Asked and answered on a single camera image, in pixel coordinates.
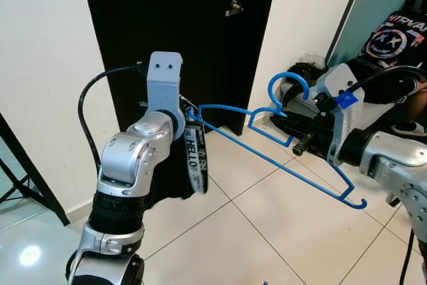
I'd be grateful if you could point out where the blue plastic hanger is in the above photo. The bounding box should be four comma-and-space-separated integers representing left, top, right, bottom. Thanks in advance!
189, 71, 368, 210

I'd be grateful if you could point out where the black garment with white band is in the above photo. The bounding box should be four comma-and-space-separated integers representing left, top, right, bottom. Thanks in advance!
142, 103, 209, 204

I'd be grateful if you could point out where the grey bench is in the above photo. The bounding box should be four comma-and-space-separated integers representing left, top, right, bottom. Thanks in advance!
350, 98, 401, 133

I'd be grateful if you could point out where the black door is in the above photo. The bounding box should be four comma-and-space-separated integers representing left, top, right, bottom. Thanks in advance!
79, 0, 281, 137

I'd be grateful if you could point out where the seated person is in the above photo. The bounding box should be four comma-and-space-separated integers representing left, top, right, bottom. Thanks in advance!
347, 0, 427, 139

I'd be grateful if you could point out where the black tripod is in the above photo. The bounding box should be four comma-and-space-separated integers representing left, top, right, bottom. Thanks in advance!
0, 110, 72, 227

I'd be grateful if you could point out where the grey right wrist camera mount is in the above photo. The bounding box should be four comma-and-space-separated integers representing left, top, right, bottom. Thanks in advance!
314, 63, 365, 166

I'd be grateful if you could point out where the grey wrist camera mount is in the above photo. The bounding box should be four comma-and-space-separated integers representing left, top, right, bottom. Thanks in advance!
314, 63, 365, 166
147, 51, 185, 119

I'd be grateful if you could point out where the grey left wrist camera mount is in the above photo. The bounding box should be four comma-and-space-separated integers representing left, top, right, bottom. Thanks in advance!
147, 51, 185, 119

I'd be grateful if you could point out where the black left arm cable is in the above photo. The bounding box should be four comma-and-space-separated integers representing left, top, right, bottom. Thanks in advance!
77, 63, 151, 169

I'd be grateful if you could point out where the metal door handle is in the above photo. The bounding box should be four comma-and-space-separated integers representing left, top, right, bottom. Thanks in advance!
225, 0, 245, 17

